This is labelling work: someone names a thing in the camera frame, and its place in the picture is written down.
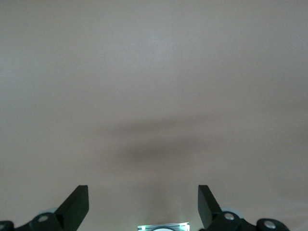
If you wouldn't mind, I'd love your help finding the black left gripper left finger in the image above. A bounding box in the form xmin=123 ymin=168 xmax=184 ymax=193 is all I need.
xmin=14 ymin=185 xmax=90 ymax=231

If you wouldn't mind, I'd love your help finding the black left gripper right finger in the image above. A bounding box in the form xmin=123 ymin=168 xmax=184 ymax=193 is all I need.
xmin=198 ymin=185 xmax=254 ymax=231

